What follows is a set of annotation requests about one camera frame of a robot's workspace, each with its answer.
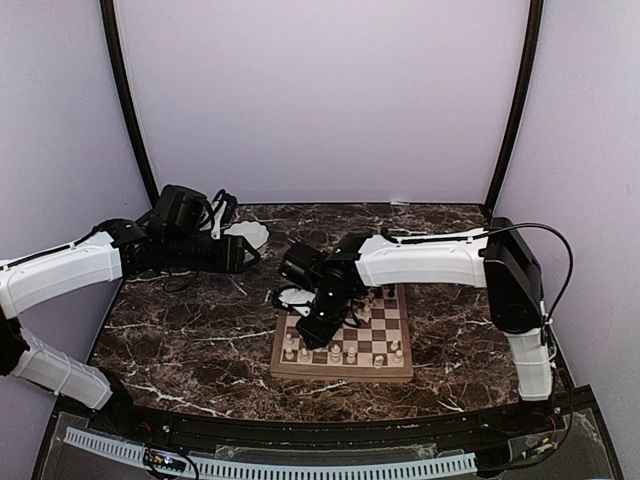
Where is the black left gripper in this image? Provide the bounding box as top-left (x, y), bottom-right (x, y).
top-left (165, 231), bottom-right (260, 274)

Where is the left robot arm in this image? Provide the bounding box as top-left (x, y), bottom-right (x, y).
top-left (1, 185), bottom-right (269, 436)

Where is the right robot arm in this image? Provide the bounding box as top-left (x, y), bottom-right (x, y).
top-left (279, 217), bottom-right (554, 434)

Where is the wooden chess board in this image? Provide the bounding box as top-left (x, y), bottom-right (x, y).
top-left (270, 285), bottom-right (414, 383)

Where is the white bowl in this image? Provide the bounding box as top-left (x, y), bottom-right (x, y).
top-left (224, 221), bottom-right (270, 253)

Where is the black front rail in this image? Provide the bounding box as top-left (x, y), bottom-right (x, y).
top-left (164, 414), bottom-right (488, 449)

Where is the white slotted cable duct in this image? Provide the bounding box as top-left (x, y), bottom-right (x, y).
top-left (63, 427), bottom-right (477, 479)

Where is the left black frame post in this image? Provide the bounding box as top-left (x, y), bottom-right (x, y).
top-left (99, 0), bottom-right (160, 206)

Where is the black frame post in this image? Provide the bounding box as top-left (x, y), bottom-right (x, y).
top-left (482, 0), bottom-right (544, 218)
top-left (99, 0), bottom-right (160, 206)

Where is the right black frame post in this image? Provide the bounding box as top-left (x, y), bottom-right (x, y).
top-left (482, 0), bottom-right (544, 218)

